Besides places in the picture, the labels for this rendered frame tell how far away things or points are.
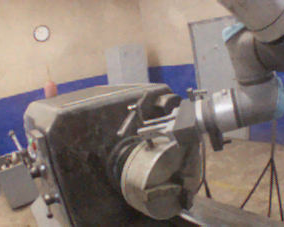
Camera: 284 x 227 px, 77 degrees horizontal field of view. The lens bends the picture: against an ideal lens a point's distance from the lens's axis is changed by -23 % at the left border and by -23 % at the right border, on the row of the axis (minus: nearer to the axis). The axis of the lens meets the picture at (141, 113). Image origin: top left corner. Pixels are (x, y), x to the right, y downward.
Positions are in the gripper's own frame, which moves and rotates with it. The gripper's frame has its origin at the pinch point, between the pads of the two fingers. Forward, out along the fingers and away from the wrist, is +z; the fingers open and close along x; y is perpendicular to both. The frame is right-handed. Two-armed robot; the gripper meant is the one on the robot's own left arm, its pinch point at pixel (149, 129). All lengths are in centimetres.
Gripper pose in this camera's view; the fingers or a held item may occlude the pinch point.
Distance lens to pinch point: 55.3
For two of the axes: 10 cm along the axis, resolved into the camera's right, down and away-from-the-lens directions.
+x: -3.1, 5.1, -8.0
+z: -8.6, 2.2, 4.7
